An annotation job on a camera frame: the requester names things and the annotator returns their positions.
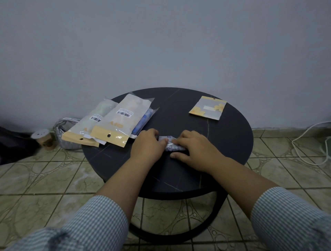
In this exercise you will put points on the person's left hand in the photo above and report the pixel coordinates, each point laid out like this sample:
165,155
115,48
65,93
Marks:
147,147

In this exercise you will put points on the person's right hand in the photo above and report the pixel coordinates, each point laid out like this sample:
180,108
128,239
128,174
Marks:
201,155

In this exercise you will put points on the blue flower shower cap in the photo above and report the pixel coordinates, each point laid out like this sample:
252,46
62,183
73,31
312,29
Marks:
143,121

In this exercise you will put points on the yellow-edged packet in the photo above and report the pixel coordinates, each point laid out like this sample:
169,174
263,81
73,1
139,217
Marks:
121,121

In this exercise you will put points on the stack of yellow small pouches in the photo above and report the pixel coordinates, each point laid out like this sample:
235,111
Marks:
207,107

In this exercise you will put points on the cream packet with barcode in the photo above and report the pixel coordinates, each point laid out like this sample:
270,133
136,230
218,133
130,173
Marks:
82,129

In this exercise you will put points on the person's left forearm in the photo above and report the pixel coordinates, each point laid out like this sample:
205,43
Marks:
121,188

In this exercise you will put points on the person's right forearm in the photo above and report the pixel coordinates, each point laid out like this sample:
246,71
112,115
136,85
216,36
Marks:
245,186

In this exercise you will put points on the black round side table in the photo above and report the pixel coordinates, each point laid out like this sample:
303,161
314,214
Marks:
227,139

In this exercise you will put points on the silver quilted handbag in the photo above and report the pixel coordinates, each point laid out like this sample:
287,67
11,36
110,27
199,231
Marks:
63,143

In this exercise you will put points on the ribbon spool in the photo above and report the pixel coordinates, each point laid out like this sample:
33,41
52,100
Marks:
42,138

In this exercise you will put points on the pale green appliance base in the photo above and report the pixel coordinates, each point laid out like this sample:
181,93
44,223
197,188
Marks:
328,147

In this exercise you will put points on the black bag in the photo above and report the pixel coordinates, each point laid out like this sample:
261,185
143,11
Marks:
15,147

